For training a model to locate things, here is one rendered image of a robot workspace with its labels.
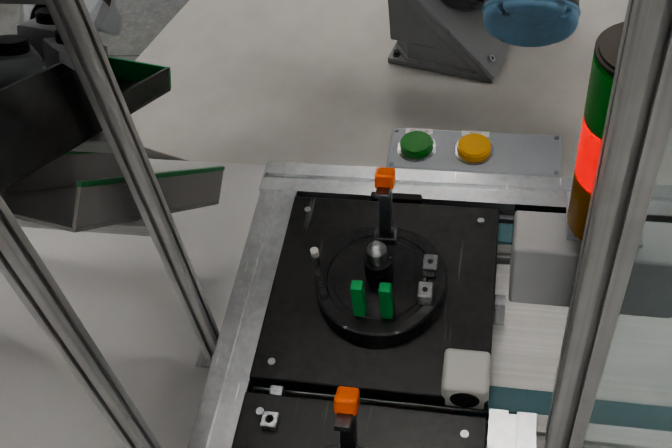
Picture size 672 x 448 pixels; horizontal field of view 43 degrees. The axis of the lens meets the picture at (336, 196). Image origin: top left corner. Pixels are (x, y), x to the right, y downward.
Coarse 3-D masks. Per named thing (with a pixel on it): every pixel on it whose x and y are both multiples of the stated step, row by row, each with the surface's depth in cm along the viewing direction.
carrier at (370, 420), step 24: (264, 408) 84; (288, 408) 84; (312, 408) 84; (360, 408) 83; (384, 408) 83; (240, 432) 83; (264, 432) 83; (288, 432) 82; (312, 432) 82; (336, 432) 82; (360, 432) 82; (384, 432) 81; (408, 432) 81; (432, 432) 81; (456, 432) 81; (480, 432) 80
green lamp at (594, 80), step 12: (600, 72) 47; (588, 84) 50; (600, 84) 48; (588, 96) 50; (600, 96) 48; (588, 108) 50; (600, 108) 49; (588, 120) 51; (600, 120) 49; (600, 132) 50
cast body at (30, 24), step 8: (40, 8) 80; (40, 16) 79; (48, 16) 79; (24, 24) 79; (32, 24) 79; (40, 24) 79; (48, 24) 79; (24, 32) 79; (32, 32) 78; (40, 32) 78; (48, 32) 78; (32, 40) 79; (40, 40) 79; (40, 48) 79
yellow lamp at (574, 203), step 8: (576, 184) 55; (576, 192) 56; (584, 192) 55; (576, 200) 56; (584, 200) 55; (568, 208) 58; (576, 208) 57; (584, 208) 56; (568, 216) 59; (576, 216) 57; (584, 216) 56; (568, 224) 59; (576, 224) 57; (584, 224) 57; (576, 232) 58
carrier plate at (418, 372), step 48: (288, 240) 97; (336, 240) 97; (432, 240) 95; (480, 240) 95; (288, 288) 93; (480, 288) 91; (288, 336) 89; (336, 336) 89; (432, 336) 88; (480, 336) 87; (288, 384) 87; (336, 384) 85; (384, 384) 85; (432, 384) 84
